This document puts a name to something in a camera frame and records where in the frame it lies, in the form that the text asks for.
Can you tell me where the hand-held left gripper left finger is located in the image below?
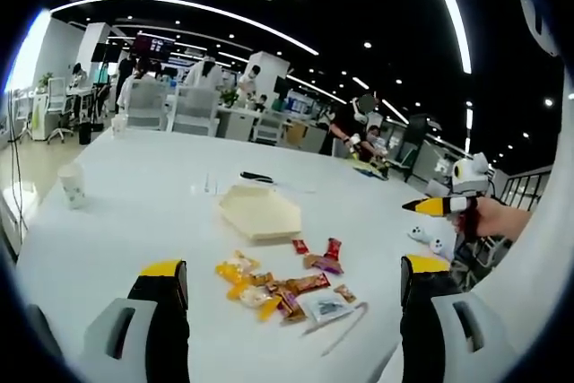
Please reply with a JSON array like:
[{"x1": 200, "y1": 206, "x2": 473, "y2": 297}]
[{"x1": 76, "y1": 259, "x2": 193, "y2": 383}]

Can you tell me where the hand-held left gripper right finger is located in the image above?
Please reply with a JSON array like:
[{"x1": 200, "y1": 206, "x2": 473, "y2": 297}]
[{"x1": 400, "y1": 254, "x2": 517, "y2": 383}]

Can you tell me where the pile of snack food packets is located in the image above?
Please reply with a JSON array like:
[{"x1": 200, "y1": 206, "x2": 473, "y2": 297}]
[{"x1": 214, "y1": 237, "x2": 359, "y2": 326}]

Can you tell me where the beige hexagonal container tray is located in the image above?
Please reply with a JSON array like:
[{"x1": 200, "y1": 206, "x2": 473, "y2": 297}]
[{"x1": 218, "y1": 184, "x2": 302, "y2": 247}]

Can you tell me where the person's right hand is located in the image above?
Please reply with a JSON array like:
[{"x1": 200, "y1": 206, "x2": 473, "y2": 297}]
[{"x1": 465, "y1": 197, "x2": 535, "y2": 239}]

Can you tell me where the black railing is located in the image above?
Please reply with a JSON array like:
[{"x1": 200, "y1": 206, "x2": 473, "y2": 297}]
[{"x1": 496, "y1": 166, "x2": 553, "y2": 213}]

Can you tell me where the clear plastic sachet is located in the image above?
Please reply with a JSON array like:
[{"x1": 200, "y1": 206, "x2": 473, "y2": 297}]
[{"x1": 300, "y1": 292, "x2": 356, "y2": 325}]

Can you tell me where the person's white clothing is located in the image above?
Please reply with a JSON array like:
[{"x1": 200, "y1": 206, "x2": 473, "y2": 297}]
[{"x1": 465, "y1": 55, "x2": 574, "y2": 383}]

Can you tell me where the printed paper cup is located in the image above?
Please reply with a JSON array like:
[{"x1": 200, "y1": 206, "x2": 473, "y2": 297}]
[{"x1": 57, "y1": 162, "x2": 87, "y2": 210}]

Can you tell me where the black pen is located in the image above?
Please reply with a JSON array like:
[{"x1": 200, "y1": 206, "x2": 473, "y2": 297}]
[{"x1": 239, "y1": 170, "x2": 275, "y2": 184}]

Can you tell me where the white swivel office chair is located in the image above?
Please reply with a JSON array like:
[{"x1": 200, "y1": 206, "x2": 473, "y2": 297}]
[{"x1": 43, "y1": 76, "x2": 76, "y2": 144}]

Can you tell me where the hanging display screen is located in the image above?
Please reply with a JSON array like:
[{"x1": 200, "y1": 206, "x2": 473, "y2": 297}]
[{"x1": 133, "y1": 34, "x2": 177, "y2": 62}]

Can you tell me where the black cable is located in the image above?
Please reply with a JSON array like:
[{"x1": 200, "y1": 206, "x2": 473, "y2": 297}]
[{"x1": 4, "y1": 86, "x2": 29, "y2": 227}]

